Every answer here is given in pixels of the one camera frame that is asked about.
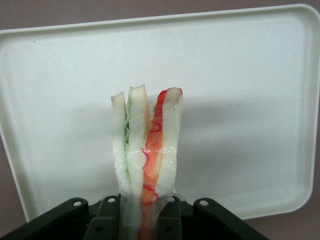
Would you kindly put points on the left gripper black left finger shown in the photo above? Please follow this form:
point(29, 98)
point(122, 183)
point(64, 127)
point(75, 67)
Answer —
point(75, 220)

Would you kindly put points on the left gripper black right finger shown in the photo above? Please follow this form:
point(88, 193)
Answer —
point(200, 222)

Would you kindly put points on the triangle sandwich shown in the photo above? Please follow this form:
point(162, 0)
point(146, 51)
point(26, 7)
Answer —
point(132, 155)

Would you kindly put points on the cream white plastic tray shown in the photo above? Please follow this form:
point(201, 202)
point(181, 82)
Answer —
point(237, 75)

